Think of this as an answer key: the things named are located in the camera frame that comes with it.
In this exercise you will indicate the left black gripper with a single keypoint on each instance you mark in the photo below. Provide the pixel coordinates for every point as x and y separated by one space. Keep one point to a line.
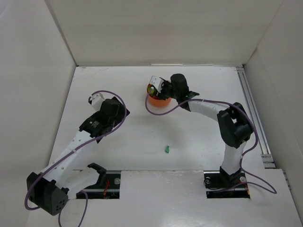
101 108

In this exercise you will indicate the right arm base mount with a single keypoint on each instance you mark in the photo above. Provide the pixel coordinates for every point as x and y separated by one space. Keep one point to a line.
221 186

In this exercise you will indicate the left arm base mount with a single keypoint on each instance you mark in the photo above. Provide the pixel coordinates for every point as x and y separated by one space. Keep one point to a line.
107 185

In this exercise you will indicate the lime long lego brick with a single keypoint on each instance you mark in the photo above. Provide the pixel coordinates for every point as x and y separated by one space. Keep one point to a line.
150 90

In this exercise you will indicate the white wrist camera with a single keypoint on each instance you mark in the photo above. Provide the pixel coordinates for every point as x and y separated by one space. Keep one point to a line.
156 82
96 101

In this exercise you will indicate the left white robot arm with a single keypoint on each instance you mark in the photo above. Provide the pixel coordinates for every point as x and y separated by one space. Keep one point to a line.
66 176

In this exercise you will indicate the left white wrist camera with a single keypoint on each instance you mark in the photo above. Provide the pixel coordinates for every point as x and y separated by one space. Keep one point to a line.
96 101

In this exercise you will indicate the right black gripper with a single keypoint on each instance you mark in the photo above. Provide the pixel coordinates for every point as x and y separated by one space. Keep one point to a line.
164 87

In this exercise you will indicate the aluminium rail right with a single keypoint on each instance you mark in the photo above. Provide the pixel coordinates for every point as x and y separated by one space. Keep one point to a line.
262 140

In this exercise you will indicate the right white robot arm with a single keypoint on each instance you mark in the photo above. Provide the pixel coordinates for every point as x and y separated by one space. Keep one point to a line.
234 126

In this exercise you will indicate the orange round divided container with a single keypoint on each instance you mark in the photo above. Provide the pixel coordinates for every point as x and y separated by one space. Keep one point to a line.
157 102

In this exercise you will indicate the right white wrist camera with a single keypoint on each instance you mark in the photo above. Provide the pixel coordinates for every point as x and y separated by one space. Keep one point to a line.
156 82

